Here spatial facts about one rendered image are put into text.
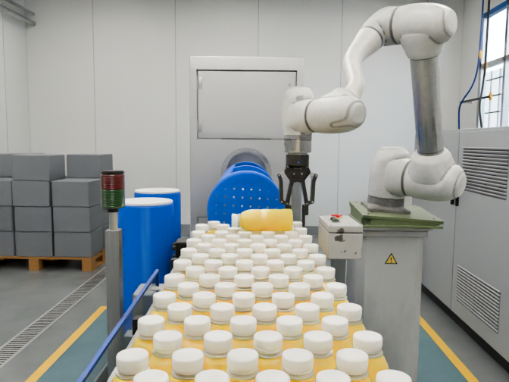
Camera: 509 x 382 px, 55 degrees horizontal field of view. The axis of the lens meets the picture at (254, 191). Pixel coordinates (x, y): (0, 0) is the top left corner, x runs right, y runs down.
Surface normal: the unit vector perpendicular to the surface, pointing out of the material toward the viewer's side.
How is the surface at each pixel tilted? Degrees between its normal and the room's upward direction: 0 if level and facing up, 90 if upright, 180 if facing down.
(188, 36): 90
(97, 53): 90
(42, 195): 90
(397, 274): 90
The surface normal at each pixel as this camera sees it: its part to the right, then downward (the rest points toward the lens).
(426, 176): -0.58, 0.40
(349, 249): 0.02, 0.10
